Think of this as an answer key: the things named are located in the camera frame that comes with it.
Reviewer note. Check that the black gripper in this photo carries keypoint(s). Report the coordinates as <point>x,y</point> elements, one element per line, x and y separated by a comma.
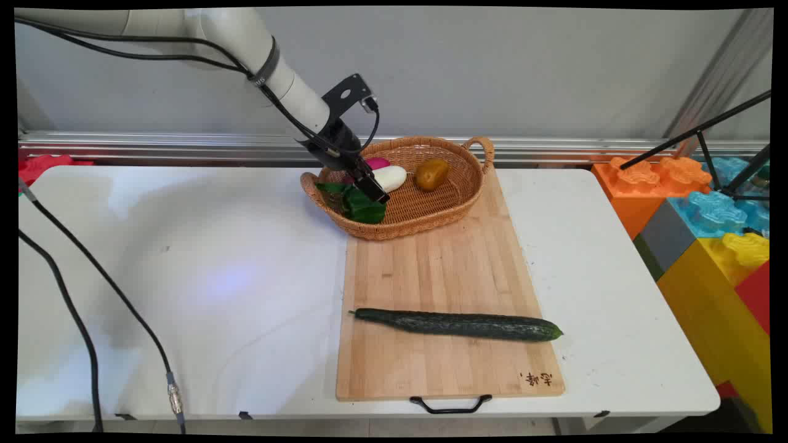
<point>335,147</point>

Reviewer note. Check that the dark green cucumber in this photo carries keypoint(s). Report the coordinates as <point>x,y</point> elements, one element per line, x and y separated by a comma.
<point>462,324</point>

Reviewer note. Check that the magenta toy vegetable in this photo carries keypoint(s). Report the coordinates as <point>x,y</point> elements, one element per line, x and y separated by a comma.
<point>377,162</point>

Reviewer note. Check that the white toy radish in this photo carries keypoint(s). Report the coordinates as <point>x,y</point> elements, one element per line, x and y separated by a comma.
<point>391,177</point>

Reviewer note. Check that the green leafy toy vegetable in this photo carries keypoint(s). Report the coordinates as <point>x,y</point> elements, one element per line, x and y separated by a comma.
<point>363,209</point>

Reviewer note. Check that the woven wicker basket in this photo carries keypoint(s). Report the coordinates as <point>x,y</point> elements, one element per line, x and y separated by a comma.
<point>425,209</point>

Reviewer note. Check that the brown toy potato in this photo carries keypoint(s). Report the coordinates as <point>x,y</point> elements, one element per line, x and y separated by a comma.
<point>432,174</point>

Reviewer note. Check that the wooden cutting board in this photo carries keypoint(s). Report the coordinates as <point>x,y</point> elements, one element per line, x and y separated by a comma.
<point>443,277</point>

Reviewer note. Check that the orange foam block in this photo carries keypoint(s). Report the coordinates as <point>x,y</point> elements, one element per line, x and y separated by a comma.
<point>634,191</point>

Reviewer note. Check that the grey foam block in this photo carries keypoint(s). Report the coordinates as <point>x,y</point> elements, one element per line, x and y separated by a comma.
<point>665,237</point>

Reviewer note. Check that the red foam block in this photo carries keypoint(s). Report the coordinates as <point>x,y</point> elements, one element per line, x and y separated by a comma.
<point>46,167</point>
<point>756,295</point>

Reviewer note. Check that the black tripod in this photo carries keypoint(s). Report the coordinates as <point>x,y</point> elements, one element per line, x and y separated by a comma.
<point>708,151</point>

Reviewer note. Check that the blue foam block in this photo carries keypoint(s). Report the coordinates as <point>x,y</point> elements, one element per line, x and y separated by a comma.
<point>714,212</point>

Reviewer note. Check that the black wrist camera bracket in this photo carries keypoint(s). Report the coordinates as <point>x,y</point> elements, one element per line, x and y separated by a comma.
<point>354,87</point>

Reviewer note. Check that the aluminium rail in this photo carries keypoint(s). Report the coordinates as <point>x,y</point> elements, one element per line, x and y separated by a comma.
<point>154,147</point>

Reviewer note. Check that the aluminium frame post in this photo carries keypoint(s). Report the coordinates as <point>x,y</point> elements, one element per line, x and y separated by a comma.
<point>720,67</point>

